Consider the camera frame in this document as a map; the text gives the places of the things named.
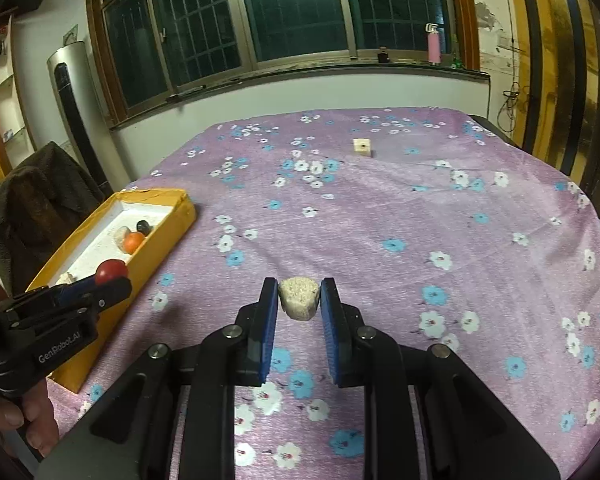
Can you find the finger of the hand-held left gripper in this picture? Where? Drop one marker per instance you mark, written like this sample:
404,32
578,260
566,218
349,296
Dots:
114,291
77,287

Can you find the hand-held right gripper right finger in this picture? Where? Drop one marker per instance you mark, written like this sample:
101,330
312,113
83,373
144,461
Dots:
331,332

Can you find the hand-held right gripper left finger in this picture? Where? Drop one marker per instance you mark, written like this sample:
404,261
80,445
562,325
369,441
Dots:
270,332

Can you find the red ball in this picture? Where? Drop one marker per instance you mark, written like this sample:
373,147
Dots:
111,270

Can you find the yellow box with white foam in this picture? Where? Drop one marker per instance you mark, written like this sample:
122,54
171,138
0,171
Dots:
95,255

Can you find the rounded beige foam piece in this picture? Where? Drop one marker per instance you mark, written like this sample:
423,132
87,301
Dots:
300,300

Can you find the dark plum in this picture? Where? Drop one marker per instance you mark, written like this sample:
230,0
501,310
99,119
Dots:
143,226

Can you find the person's left hand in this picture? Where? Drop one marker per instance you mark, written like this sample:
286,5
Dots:
2,412

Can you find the orange tangerine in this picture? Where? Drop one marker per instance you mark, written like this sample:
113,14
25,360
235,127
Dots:
134,243

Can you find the brown coat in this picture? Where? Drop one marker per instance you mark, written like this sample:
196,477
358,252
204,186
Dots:
35,200

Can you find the purple floral tablecloth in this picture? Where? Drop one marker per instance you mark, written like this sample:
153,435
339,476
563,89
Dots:
380,220

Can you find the tower air conditioner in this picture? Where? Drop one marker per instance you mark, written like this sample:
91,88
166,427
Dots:
72,105

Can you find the small beige cube with hole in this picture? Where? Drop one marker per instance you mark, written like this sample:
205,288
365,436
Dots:
361,146

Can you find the dark window sill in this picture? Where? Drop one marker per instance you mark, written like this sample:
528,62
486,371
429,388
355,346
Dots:
330,67

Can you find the small black object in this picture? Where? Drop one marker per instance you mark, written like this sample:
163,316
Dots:
383,55

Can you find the green object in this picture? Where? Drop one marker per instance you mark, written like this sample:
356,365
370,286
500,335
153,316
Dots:
456,62

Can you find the pink bottle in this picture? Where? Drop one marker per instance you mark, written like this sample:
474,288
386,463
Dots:
434,46

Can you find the wooden framed window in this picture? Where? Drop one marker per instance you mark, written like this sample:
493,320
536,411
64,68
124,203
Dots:
280,10

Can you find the yellow black striped panel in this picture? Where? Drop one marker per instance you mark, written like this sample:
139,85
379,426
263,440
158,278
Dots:
555,60

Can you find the wooden wall shelf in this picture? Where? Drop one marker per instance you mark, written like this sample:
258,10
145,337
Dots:
0,105

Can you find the white wall socket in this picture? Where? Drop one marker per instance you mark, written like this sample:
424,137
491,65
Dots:
505,40

